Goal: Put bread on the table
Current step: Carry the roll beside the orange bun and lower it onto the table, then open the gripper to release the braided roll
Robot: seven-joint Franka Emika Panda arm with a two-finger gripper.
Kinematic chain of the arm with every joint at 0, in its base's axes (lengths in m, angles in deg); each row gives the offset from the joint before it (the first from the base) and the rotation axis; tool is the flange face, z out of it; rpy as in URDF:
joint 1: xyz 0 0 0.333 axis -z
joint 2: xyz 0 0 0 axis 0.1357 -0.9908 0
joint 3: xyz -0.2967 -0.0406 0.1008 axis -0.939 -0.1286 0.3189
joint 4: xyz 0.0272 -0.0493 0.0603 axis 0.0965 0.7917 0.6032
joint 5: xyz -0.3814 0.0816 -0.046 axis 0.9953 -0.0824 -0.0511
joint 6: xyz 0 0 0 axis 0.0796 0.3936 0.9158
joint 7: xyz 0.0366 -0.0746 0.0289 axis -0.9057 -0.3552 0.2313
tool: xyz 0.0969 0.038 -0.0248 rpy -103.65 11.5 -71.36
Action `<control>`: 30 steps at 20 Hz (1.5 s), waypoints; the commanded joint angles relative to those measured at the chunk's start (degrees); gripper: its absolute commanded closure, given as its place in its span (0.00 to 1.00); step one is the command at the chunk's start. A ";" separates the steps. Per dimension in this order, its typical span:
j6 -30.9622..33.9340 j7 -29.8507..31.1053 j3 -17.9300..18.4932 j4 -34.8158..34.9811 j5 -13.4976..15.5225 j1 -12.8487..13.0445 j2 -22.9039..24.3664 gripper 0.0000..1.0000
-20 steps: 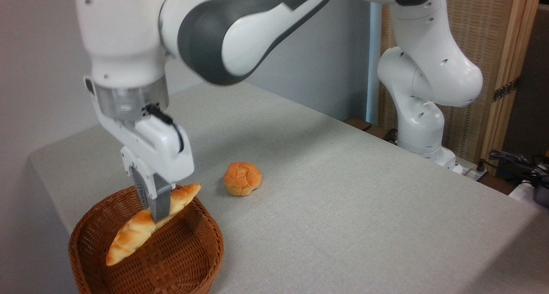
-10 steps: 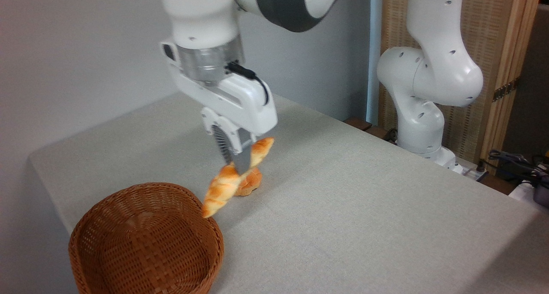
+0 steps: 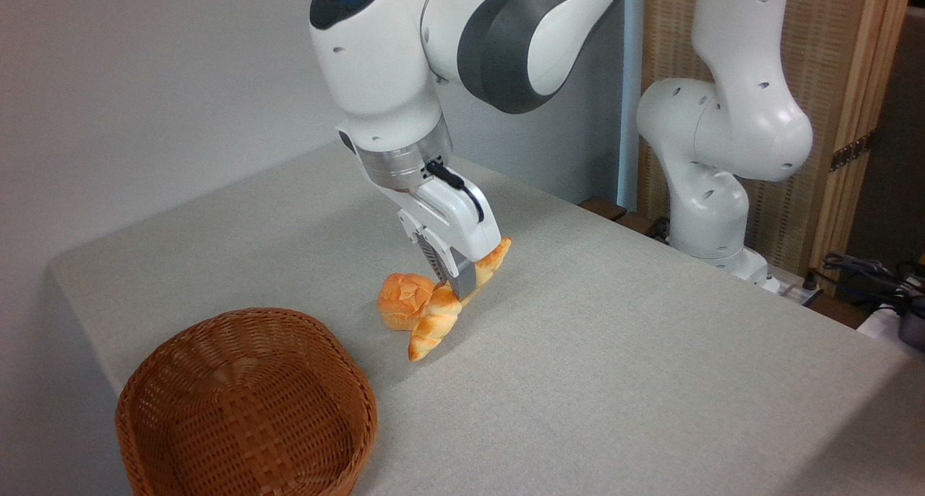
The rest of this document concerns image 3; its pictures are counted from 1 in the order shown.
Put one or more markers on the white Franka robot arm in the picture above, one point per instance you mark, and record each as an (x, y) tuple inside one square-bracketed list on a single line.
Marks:
[(390, 62)]

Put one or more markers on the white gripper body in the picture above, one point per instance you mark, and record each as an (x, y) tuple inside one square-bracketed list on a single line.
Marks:
[(459, 225)]

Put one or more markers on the metal screen hinge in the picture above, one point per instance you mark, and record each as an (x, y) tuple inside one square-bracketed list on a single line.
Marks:
[(853, 151)]

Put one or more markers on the light blue vertical pipe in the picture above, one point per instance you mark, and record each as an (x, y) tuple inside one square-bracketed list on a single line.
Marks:
[(630, 142)]

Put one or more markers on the white power strip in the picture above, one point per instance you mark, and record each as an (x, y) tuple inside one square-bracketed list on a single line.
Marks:
[(798, 291)]

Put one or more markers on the brown wicker basket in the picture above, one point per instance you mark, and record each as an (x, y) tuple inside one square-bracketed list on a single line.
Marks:
[(217, 395)]

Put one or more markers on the round orange bread roll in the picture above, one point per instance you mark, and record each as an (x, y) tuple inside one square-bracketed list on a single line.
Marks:
[(403, 301)]

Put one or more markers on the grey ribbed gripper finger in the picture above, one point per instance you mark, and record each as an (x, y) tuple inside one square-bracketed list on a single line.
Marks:
[(433, 261), (464, 279)]

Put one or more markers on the long braided bread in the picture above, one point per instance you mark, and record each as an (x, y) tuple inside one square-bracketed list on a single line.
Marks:
[(437, 322)]

